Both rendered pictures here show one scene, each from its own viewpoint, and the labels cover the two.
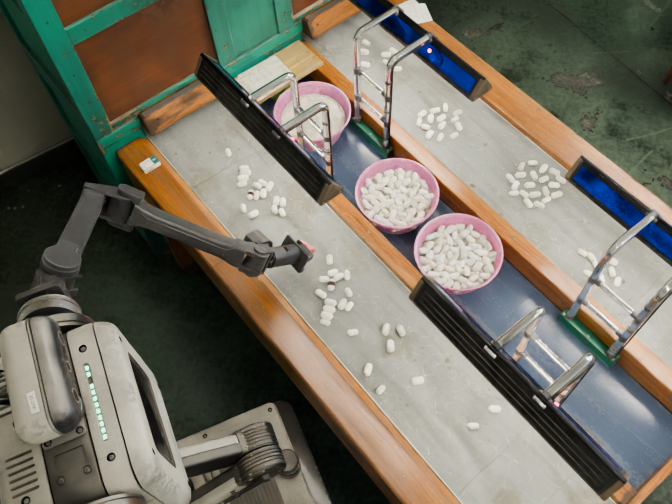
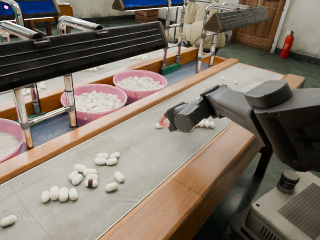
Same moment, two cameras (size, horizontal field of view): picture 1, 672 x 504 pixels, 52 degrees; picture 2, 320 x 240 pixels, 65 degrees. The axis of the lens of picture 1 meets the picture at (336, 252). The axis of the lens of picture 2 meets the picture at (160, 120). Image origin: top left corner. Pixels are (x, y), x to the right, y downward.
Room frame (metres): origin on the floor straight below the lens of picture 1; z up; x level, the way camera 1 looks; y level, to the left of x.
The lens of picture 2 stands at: (1.28, 0.75, 1.25)
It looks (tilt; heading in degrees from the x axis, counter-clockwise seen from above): 31 degrees down; 251
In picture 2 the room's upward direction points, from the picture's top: 5 degrees clockwise
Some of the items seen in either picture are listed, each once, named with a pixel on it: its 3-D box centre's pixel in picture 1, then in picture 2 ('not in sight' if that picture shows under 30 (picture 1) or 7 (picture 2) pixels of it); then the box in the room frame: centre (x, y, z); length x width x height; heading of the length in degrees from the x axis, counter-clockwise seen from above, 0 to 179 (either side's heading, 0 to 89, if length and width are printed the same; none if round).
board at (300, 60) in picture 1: (274, 74); not in sight; (1.78, 0.17, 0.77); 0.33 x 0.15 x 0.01; 125
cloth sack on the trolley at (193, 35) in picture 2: not in sight; (202, 35); (-0.54, -2.86, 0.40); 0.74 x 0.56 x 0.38; 30
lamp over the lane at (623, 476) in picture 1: (513, 376); (242, 16); (0.51, -0.38, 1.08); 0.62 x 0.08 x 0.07; 35
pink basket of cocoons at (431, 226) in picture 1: (456, 258); (139, 88); (1.01, -0.37, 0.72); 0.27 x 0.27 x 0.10
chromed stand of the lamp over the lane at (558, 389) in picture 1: (524, 382); (221, 48); (0.55, -0.45, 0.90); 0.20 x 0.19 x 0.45; 35
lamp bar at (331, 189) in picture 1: (263, 122); (71, 50); (1.30, 0.18, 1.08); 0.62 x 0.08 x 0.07; 35
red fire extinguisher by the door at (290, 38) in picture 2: not in sight; (288, 44); (-2.40, -3.01, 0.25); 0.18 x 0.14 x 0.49; 30
